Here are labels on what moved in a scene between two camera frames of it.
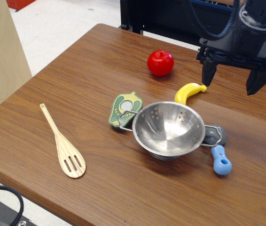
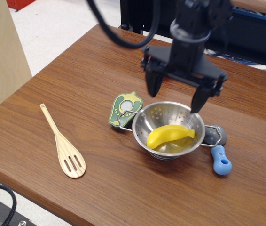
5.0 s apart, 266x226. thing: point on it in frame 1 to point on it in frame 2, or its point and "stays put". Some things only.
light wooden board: x=5 y=67 stays put
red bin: x=18 y=4 stays put
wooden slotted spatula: x=72 y=161 stays put
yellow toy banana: x=182 y=94 to x=162 y=133
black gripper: x=251 y=44 to x=184 y=60
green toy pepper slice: x=124 y=107 stays put
